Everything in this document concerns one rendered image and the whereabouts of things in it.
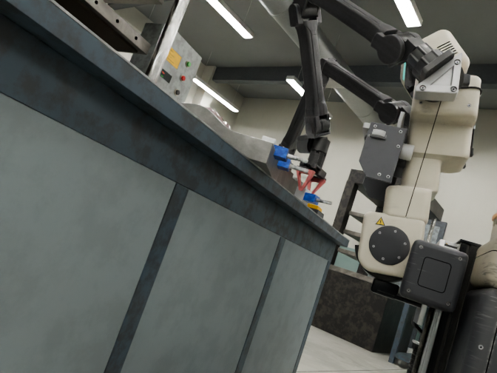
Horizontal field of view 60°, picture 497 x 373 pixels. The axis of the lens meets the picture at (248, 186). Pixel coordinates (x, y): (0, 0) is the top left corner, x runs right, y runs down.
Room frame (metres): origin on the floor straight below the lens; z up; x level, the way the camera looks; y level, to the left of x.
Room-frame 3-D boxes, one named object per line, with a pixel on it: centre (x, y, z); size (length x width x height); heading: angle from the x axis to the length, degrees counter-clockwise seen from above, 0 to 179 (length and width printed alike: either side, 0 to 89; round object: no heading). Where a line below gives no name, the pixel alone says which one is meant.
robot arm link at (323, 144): (1.47, -0.19, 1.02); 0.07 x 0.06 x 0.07; 36
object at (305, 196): (1.44, -0.23, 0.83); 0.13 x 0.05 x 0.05; 55
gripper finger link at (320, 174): (1.49, -0.21, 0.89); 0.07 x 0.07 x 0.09; 55
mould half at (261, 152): (1.20, 0.20, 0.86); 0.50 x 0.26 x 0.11; 78
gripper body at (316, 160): (1.46, -0.19, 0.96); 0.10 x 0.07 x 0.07; 145
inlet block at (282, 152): (1.10, -0.06, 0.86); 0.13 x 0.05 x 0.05; 78
